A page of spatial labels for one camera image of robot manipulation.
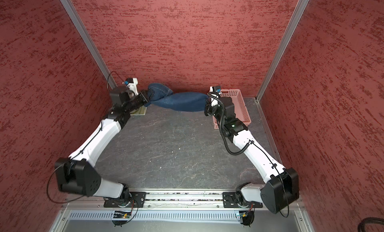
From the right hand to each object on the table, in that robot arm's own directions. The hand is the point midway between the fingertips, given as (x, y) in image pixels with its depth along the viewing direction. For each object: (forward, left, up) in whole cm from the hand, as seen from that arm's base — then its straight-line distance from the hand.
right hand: (205, 101), depth 76 cm
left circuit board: (-45, +43, -33) cm, 70 cm away
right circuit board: (-47, -19, -34) cm, 61 cm away
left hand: (+6, +27, +1) cm, 27 cm away
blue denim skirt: (0, +21, +3) cm, 21 cm away
